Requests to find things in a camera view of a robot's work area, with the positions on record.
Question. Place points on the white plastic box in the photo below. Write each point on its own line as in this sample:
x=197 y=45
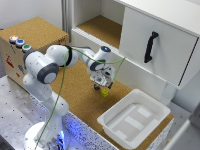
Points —
x=133 y=118

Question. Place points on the blue button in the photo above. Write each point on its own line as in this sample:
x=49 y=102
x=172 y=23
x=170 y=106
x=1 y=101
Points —
x=20 y=42

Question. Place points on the white cabinet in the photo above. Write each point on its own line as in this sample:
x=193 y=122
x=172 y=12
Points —
x=100 y=20

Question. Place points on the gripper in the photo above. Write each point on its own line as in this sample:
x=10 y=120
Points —
x=100 y=76

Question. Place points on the white sliding door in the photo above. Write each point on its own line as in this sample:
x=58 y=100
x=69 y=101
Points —
x=156 y=46

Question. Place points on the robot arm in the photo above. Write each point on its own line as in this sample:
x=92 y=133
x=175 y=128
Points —
x=43 y=68

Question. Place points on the green button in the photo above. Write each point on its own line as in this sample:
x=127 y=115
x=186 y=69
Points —
x=26 y=47

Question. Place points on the yellow block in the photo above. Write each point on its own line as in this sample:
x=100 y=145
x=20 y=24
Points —
x=105 y=93

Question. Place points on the purple block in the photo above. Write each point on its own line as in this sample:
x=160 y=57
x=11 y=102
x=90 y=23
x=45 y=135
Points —
x=96 y=87

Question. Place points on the red button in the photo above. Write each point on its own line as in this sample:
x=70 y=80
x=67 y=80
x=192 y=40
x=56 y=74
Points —
x=13 y=38

